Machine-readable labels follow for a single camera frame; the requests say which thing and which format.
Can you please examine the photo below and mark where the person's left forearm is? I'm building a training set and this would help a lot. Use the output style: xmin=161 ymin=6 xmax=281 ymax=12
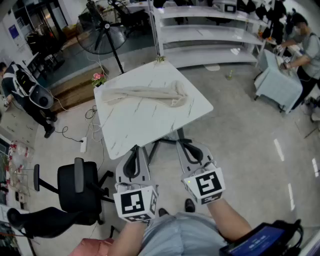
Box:
xmin=113 ymin=221 xmax=148 ymax=256

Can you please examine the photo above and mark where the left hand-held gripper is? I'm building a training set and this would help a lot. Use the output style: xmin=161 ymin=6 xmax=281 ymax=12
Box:
xmin=113 ymin=144 xmax=159 ymax=223

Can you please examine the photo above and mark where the person's light blue shirt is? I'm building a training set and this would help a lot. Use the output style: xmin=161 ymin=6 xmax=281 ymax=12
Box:
xmin=138 ymin=212 xmax=228 ymax=256

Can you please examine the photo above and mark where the light blue covered table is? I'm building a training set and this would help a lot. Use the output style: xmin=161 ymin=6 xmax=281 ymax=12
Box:
xmin=253 ymin=48 xmax=303 ymax=115

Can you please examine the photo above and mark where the pink flower potted plant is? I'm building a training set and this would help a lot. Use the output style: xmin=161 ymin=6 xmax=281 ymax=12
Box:
xmin=91 ymin=72 xmax=107 ymax=88

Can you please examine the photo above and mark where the black office chair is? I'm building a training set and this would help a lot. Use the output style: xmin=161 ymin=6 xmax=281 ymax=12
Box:
xmin=6 ymin=157 xmax=116 ymax=238

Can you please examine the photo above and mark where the person's right forearm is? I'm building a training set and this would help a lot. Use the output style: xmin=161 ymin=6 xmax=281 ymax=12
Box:
xmin=207 ymin=198 xmax=252 ymax=243

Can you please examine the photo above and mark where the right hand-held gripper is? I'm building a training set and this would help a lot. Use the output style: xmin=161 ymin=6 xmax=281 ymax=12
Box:
xmin=175 ymin=139 xmax=226 ymax=206

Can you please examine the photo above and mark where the white metal shelving unit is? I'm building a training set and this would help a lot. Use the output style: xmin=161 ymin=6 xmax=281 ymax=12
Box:
xmin=147 ymin=0 xmax=270 ymax=69

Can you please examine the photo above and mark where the pile of clear water bottles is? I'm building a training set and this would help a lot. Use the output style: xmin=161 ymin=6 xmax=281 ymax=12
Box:
xmin=7 ymin=141 xmax=35 ymax=176

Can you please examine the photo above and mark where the black standing fan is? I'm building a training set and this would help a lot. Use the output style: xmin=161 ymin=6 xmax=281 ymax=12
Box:
xmin=76 ymin=0 xmax=128 ymax=75

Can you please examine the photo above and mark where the beige towel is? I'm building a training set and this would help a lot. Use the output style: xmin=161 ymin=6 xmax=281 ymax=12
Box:
xmin=100 ymin=79 xmax=189 ymax=108

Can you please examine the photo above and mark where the grey locker cabinet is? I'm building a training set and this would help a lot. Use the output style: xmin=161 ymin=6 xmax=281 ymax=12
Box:
xmin=0 ymin=104 xmax=38 ymax=148

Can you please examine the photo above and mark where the black chest-worn tablet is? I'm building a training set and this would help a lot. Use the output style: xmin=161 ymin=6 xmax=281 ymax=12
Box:
xmin=219 ymin=219 xmax=305 ymax=256

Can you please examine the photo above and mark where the person's right black shoe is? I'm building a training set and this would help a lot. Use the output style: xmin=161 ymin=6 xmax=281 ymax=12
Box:
xmin=184 ymin=198 xmax=196 ymax=213

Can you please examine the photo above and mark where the black floor cable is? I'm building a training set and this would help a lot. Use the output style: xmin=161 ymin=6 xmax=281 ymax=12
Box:
xmin=53 ymin=125 xmax=84 ymax=144

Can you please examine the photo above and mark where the wooden step platform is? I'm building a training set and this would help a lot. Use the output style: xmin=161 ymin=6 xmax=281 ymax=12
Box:
xmin=48 ymin=65 xmax=110 ymax=113

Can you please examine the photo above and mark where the pink cloth bag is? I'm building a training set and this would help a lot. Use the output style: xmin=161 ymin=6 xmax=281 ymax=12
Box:
xmin=68 ymin=237 xmax=116 ymax=256

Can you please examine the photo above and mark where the gold wire rack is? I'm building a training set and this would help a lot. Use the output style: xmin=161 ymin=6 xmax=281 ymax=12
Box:
xmin=9 ymin=167 xmax=31 ymax=196

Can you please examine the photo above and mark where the black table base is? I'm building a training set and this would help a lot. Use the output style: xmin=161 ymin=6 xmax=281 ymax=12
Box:
xmin=143 ymin=127 xmax=195 ymax=167

